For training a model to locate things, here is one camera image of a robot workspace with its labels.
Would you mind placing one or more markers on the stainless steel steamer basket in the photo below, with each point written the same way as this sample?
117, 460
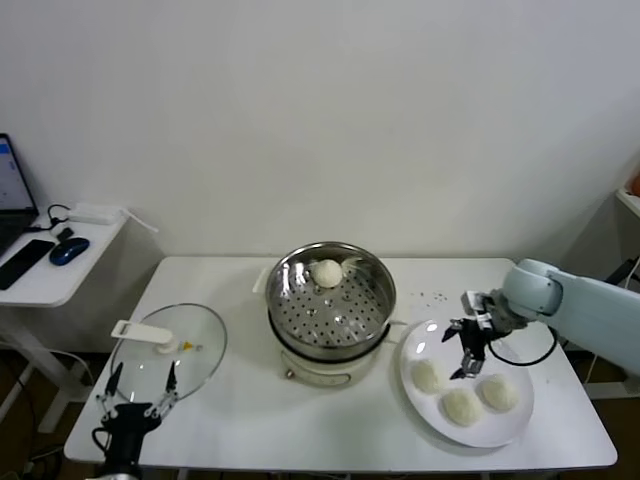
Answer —
350, 320

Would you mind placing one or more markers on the white steamed baozi bun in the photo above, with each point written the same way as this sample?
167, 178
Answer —
500, 392
427, 375
462, 407
327, 273

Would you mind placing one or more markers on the orange object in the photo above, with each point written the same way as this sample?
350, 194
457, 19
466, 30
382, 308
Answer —
636, 185

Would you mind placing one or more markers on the blue computer mouse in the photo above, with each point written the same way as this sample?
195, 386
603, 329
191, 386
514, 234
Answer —
69, 251

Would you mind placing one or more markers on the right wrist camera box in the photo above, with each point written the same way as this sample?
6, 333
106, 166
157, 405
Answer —
475, 302

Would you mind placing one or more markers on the white power box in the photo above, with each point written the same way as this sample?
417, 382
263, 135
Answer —
95, 214

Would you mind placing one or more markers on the small black dongle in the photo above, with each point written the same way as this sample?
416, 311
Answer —
65, 233

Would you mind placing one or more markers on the white round plate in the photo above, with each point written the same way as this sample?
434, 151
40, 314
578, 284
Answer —
450, 430

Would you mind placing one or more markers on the black smartphone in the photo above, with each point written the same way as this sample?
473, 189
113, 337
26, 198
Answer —
25, 260

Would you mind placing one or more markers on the cream electric cooker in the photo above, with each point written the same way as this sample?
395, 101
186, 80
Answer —
320, 375

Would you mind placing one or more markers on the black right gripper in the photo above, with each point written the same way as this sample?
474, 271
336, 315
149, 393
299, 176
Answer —
475, 337

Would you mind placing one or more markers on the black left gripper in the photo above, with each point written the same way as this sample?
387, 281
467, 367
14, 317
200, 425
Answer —
129, 422

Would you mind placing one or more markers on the white stand foot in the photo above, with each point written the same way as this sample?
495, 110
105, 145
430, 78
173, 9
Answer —
607, 390

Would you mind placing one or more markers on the black laptop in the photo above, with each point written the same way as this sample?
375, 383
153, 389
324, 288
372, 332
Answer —
10, 220

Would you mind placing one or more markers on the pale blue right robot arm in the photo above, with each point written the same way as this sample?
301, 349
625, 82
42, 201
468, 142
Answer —
590, 310

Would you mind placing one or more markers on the scattered dark crumbs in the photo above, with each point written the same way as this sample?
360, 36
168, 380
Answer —
440, 296

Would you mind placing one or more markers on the white side table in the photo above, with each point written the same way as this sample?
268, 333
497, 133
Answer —
75, 280

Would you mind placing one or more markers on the white shelf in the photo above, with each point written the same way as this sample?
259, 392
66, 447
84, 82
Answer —
630, 202

